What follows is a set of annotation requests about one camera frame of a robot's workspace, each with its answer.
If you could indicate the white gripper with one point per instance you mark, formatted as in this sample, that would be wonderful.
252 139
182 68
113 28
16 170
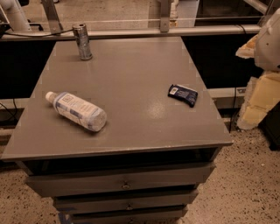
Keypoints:
269 46

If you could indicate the clear plastic water bottle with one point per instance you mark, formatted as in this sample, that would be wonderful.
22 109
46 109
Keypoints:
82 112

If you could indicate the dark blue snack packet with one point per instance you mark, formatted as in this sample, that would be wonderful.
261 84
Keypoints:
184 94

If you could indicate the grey drawer cabinet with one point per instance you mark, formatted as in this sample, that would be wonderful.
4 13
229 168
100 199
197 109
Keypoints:
159 145

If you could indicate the top drawer knob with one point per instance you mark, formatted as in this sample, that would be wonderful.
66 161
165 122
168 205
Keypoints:
126 186

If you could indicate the drawer knob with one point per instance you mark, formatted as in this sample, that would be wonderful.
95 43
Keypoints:
126 186
129 207

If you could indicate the silver metal can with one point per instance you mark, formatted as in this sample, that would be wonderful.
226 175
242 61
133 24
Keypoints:
80 33

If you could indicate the middle drawer knob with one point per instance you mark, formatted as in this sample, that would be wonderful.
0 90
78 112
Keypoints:
129 207

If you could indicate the grey metal railing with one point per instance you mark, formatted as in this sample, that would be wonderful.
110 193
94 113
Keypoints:
107 19

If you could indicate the white pipe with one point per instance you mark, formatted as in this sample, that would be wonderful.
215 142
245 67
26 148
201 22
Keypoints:
15 15

